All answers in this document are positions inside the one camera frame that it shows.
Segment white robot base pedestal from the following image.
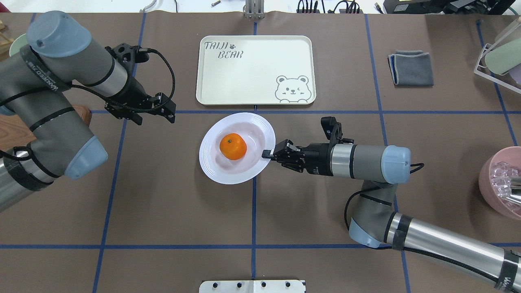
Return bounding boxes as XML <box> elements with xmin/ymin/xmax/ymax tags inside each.
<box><xmin>199</xmin><ymin>280</ymin><xmax>307</xmax><ymax>293</ymax></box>

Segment green ceramic bowl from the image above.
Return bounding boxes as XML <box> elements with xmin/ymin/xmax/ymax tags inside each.
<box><xmin>8</xmin><ymin>34</ymin><xmax>28</xmax><ymax>57</ymax></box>

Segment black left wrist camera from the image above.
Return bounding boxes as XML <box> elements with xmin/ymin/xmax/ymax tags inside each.
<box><xmin>105</xmin><ymin>43</ymin><xmax>150</xmax><ymax>76</ymax></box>

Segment pale green cup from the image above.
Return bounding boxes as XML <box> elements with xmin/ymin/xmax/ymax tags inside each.
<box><xmin>484</xmin><ymin>38</ymin><xmax>521</xmax><ymax>74</ymax></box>

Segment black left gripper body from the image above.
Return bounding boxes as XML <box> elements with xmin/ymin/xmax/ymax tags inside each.
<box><xmin>105</xmin><ymin>83</ymin><xmax>163</xmax><ymax>125</ymax></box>

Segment wooden cutting board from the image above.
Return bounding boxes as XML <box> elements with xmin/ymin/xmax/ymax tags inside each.
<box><xmin>0</xmin><ymin>105</ymin><xmax>92</xmax><ymax>151</ymax></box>

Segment pink bowl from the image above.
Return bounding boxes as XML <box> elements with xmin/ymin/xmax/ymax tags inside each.
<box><xmin>478</xmin><ymin>146</ymin><xmax>521</xmax><ymax>221</ymax></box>

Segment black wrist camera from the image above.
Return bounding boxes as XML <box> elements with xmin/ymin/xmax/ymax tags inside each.
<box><xmin>320</xmin><ymin>116</ymin><xmax>354</xmax><ymax>147</ymax></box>
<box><xmin>105</xmin><ymin>43</ymin><xmax>150</xmax><ymax>76</ymax></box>

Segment aluminium frame post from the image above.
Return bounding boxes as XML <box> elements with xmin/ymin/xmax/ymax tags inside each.
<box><xmin>243</xmin><ymin>0</ymin><xmax>265</xmax><ymax>20</ymax></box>

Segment purple cup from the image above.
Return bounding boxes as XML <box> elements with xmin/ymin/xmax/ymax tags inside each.
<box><xmin>508</xmin><ymin>64</ymin><xmax>521</xmax><ymax>85</ymax></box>

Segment white round plate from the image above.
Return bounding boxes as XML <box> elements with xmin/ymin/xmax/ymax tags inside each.
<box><xmin>199</xmin><ymin>112</ymin><xmax>276</xmax><ymax>185</ymax></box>

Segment white cup rack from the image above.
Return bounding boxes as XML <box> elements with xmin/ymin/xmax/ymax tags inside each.
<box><xmin>473</xmin><ymin>16</ymin><xmax>521</xmax><ymax>95</ymax></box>

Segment ice cubes in bowl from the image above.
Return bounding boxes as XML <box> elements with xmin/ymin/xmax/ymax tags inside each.
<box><xmin>490</xmin><ymin>161</ymin><xmax>521</xmax><ymax>204</ymax></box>

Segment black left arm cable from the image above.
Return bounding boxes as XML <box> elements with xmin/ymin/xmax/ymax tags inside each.
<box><xmin>0</xmin><ymin>48</ymin><xmax>176</xmax><ymax>161</ymax></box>

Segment folded grey cloth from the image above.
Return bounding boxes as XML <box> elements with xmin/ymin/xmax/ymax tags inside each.
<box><xmin>387</xmin><ymin>50</ymin><xmax>435</xmax><ymax>87</ymax></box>

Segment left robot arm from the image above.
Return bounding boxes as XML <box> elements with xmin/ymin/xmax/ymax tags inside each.
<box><xmin>0</xmin><ymin>11</ymin><xmax>176</xmax><ymax>211</ymax></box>

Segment orange mandarin fruit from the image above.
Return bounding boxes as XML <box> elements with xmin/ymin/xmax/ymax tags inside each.
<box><xmin>219</xmin><ymin>132</ymin><xmax>247</xmax><ymax>161</ymax></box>

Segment cream bear print tray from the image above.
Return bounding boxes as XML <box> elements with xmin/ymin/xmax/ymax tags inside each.
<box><xmin>196</xmin><ymin>35</ymin><xmax>317</xmax><ymax>106</ymax></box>

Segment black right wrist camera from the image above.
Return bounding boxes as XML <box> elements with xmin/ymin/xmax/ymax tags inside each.
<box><xmin>320</xmin><ymin>116</ymin><xmax>354</xmax><ymax>147</ymax></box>

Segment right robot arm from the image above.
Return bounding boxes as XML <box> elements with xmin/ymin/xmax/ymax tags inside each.
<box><xmin>251</xmin><ymin>140</ymin><xmax>520</xmax><ymax>293</ymax></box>

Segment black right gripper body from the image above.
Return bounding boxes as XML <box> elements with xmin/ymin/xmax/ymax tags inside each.
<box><xmin>272</xmin><ymin>140</ymin><xmax>333</xmax><ymax>176</ymax></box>

